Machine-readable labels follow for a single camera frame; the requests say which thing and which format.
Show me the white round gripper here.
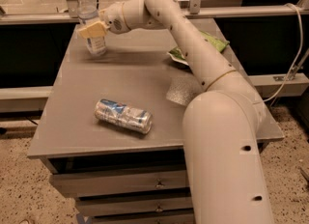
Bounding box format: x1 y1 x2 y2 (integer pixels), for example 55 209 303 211
77 2 130 39

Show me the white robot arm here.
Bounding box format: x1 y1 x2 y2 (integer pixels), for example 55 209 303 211
78 0 274 224

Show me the crushed silver-blue redbull can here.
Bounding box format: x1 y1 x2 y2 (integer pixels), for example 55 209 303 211
95 99 153 134

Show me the bottom grey drawer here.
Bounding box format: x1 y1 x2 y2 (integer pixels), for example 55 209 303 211
92 212 195 224

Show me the clear blue-label plastic bottle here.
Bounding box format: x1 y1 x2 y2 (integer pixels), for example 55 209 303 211
77 0 106 56

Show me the top grey drawer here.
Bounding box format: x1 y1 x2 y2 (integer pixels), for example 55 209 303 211
50 170 188 197

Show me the grey drawer cabinet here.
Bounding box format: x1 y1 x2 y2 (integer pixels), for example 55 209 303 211
28 30 279 224

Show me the green chip bag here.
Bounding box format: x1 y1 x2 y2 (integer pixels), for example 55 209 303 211
168 31 229 66

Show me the metal railing frame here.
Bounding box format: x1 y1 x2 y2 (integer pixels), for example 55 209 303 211
0 0 309 29

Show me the grey drawer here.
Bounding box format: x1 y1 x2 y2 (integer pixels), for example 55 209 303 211
92 212 195 224
50 170 188 197
76 197 193 216

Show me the middle grey drawer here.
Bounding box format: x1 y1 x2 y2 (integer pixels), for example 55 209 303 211
76 197 193 216

